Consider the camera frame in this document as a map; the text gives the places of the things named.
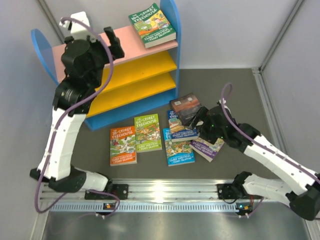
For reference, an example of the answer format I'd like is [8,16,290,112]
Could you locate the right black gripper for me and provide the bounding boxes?
[185,106,226,144]

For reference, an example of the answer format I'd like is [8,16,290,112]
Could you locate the green 104-storey treehouse book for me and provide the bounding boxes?
[128,2,177,49]

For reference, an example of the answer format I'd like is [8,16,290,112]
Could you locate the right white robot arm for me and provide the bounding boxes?
[186,104,320,221]

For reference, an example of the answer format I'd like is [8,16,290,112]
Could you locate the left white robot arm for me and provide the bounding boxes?
[29,26,125,199]

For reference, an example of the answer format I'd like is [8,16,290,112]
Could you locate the dark two cities book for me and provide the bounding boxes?
[169,93,202,128]

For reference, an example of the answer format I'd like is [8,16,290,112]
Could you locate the dark blue 91-storey book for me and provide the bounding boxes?
[167,110,198,142]

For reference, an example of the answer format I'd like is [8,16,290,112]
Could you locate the purple 52-storey treehouse book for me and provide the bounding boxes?
[190,137,225,163]

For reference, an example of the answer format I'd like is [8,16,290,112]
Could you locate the colourful wooden bookshelf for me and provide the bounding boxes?
[30,0,182,132]

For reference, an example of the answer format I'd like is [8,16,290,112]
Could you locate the light blue 26-storey book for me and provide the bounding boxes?
[163,128,196,167]

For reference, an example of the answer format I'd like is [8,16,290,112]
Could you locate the lime 65-storey treehouse book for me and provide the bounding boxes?
[134,113,162,153]

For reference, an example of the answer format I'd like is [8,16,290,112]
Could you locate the orange 78-storey treehouse book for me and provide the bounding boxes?
[109,126,137,166]

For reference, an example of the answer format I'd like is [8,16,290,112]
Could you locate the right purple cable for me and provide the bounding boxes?
[221,82,320,218]

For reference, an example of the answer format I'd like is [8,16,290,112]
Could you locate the aluminium mounting rail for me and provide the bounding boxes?
[39,178,311,204]

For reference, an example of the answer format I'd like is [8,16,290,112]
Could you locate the perforated cable tray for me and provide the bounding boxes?
[50,202,250,213]

